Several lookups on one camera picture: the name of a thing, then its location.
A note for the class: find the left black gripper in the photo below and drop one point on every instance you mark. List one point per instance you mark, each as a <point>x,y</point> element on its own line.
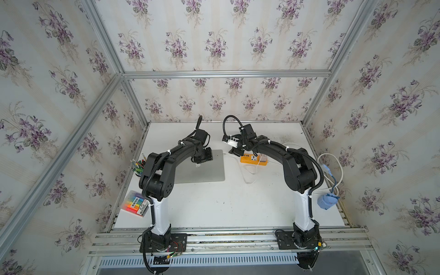
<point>209,156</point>

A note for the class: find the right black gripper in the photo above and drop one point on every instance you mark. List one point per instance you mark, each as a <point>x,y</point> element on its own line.
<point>235,152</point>

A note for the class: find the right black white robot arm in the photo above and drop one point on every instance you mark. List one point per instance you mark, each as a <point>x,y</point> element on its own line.
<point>302,174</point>

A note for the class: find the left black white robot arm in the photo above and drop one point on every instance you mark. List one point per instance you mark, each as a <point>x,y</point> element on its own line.
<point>158,178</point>

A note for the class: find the silver closed laptop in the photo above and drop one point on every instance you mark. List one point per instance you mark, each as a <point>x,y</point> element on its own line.
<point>211,171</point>

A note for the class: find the orange power strip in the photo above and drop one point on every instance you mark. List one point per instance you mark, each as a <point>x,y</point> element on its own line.
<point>250,159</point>

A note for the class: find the pink pen cup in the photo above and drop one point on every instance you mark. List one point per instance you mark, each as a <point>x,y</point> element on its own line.
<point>137,166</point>

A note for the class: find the colourful marker box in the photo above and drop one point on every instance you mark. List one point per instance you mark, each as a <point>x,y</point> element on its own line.
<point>134,203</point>

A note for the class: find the blue cup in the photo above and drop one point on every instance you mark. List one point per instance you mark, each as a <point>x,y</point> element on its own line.
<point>328,200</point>

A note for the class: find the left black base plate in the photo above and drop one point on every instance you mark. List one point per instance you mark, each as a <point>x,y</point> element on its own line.
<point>178,242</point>

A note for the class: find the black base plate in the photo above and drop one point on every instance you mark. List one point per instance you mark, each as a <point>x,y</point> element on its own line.
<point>178,242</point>
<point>285,240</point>

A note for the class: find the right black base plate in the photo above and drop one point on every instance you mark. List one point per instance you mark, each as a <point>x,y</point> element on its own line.
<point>285,240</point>

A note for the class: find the aluminium front rail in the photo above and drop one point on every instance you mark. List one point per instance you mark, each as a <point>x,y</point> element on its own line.
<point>220,241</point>

